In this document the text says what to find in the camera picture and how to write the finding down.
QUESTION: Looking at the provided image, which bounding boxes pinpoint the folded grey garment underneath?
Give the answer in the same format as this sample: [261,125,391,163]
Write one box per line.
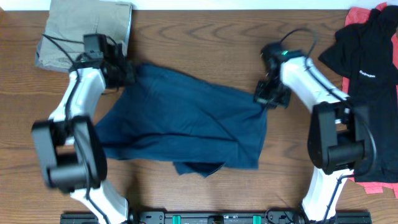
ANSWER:
[35,40,68,73]

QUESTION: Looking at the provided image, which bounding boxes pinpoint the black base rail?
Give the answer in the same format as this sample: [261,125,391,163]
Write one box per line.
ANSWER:
[60,210,373,224]

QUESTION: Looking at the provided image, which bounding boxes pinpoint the folded khaki shorts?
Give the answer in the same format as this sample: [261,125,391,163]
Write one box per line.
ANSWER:
[39,0,133,69]

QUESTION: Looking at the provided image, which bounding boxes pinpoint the black t-shirt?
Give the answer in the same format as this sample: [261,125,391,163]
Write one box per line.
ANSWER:
[318,6,397,183]

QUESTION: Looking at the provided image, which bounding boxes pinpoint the navy blue shorts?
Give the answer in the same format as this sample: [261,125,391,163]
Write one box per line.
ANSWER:
[95,63,267,177]

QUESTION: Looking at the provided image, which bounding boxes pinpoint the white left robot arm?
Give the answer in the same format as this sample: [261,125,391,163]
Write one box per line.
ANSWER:
[31,42,134,223]

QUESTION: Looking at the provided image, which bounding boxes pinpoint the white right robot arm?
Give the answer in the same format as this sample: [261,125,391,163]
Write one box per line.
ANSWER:
[254,42,376,223]

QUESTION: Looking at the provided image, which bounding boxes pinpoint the red garment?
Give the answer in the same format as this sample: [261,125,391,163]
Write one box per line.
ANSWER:
[342,7,397,198]

